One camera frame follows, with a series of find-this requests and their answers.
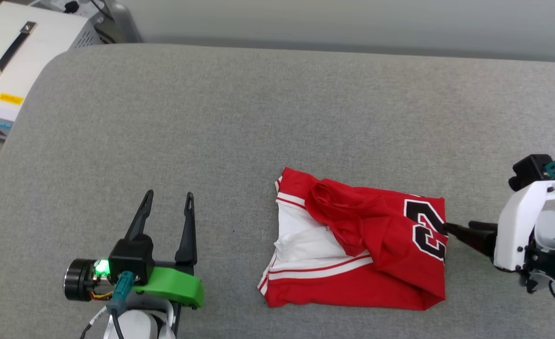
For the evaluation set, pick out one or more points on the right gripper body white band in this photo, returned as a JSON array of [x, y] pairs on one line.
[[524, 226]]

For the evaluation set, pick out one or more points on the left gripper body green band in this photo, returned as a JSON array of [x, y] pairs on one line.
[[173, 285]]

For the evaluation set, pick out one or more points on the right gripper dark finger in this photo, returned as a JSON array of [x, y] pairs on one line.
[[470, 238], [484, 226]]

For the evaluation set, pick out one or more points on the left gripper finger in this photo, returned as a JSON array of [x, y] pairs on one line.
[[138, 221], [188, 233]]

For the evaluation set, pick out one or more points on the red and white basketball jersey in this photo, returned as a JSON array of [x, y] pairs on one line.
[[362, 240]]

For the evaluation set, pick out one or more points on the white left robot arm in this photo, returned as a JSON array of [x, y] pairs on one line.
[[140, 322]]

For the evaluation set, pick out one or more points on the grey fabric sofa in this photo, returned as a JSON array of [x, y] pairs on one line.
[[277, 141]]

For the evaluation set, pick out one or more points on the white equipment box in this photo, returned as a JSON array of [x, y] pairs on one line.
[[28, 61]]

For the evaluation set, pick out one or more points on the grey divider foot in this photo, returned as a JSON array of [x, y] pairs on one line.
[[117, 21]]

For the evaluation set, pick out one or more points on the white power strip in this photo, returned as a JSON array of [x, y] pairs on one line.
[[72, 5]]

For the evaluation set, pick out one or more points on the white room divider panel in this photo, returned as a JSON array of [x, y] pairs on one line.
[[352, 23]]

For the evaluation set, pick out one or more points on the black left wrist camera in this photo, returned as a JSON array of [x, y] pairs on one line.
[[129, 259]]

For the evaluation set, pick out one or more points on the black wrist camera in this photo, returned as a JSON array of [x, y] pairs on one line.
[[529, 172], [129, 259]]

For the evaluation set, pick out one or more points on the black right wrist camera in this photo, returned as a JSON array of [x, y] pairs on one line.
[[529, 172]]

